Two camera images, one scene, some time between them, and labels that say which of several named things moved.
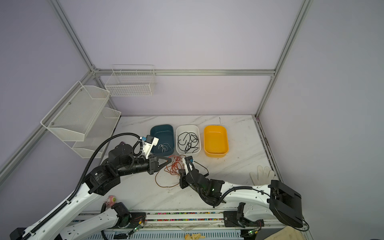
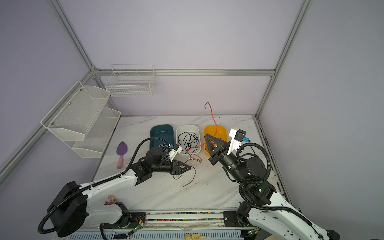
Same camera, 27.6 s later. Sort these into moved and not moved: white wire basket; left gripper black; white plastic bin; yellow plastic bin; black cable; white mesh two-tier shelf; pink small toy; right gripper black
Moved: right gripper black; left gripper black
Not moved: yellow plastic bin; white mesh two-tier shelf; white wire basket; black cable; white plastic bin; pink small toy
